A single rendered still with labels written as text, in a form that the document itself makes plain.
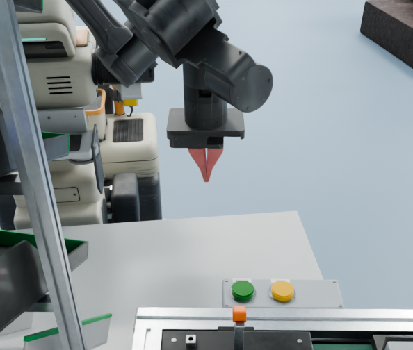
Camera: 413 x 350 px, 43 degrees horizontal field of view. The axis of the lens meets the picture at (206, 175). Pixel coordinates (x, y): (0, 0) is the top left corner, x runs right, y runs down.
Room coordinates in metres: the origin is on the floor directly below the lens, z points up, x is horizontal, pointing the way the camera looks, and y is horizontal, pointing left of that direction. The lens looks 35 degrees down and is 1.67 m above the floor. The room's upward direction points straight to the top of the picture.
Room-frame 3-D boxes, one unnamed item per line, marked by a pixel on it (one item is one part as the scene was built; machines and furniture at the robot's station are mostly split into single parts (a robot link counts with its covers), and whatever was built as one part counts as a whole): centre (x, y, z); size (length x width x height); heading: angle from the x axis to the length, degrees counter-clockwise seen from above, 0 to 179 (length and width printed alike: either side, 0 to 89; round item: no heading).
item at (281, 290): (0.63, -0.13, 0.96); 0.04 x 0.04 x 0.02
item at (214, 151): (0.61, 0.01, 1.27); 0.07 x 0.07 x 0.09; 89
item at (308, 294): (0.63, -0.13, 0.93); 0.21 x 0.07 x 0.06; 89
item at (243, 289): (0.63, -0.06, 0.96); 0.04 x 0.04 x 0.02
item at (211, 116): (0.61, 0.00, 1.34); 0.10 x 0.07 x 0.07; 89
